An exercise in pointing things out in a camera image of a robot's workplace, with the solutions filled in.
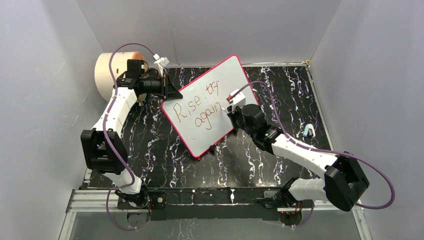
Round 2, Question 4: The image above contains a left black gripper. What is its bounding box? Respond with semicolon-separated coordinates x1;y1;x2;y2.
141;73;183;101

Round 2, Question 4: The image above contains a pink framed whiteboard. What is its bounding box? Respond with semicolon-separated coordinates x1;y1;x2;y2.
161;54;258;158

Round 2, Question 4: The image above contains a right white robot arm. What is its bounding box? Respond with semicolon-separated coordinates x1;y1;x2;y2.
227;104;370;212

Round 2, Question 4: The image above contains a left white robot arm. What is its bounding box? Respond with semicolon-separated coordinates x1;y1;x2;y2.
80;57;183;208

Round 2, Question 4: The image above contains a black whiteboard stand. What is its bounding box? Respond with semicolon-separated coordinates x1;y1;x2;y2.
208;145;216;154

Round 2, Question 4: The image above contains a cream cylindrical drawer box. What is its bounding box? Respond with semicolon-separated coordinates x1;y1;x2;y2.
94;51;145;102

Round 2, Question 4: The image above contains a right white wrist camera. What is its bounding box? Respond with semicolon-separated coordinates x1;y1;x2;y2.
226;88;246;114

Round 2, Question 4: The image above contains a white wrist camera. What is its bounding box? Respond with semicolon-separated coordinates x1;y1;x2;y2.
152;53;170;77
226;88;246;114

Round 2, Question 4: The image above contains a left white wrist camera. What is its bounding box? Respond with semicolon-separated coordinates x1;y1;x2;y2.
152;53;170;77

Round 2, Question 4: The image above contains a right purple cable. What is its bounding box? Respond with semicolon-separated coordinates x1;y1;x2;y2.
230;80;396;228

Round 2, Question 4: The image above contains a purple cable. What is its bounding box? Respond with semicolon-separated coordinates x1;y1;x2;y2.
102;43;158;231
230;80;396;228

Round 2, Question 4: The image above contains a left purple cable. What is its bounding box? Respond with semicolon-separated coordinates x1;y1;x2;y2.
102;43;158;231

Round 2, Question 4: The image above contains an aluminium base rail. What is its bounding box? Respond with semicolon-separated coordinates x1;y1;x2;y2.
59;187;372;240

